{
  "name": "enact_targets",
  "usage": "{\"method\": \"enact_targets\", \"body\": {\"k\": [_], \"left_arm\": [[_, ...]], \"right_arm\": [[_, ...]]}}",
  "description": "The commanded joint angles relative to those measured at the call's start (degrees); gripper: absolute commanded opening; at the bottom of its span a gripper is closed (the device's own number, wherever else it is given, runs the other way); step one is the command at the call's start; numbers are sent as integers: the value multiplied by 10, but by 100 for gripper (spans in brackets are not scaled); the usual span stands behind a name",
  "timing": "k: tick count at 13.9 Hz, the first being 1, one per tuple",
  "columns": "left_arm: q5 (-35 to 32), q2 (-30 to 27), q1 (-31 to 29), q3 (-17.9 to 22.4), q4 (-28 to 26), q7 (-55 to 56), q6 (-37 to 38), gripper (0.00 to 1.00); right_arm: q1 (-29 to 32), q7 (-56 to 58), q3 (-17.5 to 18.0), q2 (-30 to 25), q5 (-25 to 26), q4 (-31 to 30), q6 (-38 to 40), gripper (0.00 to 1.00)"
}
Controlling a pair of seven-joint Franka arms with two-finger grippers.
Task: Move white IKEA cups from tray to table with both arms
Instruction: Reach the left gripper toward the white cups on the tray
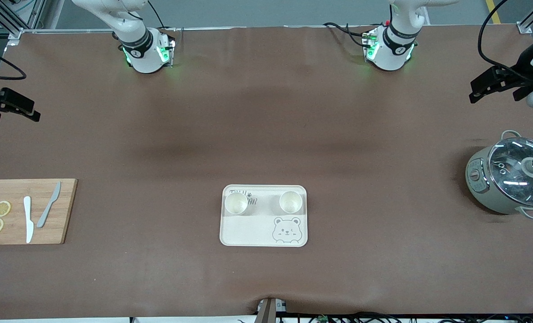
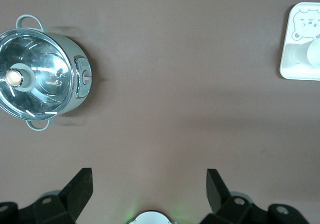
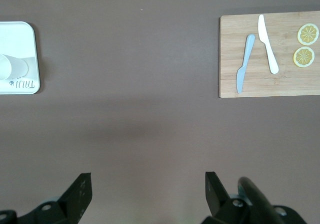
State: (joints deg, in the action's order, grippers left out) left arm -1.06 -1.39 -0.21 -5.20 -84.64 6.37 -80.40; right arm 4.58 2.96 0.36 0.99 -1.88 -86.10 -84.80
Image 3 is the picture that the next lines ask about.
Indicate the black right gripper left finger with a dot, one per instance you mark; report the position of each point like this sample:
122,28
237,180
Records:
80,194

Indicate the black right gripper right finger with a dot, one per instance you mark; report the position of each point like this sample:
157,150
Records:
215,196

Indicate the white plastic cup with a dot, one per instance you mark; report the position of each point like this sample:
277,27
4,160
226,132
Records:
10,67

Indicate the grey plastic knife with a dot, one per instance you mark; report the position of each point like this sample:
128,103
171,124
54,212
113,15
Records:
240,80

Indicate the bamboo cutting board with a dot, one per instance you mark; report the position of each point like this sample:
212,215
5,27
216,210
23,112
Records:
287,84

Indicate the cream bear print tray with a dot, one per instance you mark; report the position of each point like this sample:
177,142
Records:
25,39

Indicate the yellow lemon slice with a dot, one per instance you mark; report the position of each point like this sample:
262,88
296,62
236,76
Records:
308,34
303,57

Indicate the white plastic knife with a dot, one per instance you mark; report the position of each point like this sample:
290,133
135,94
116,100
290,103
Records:
262,32

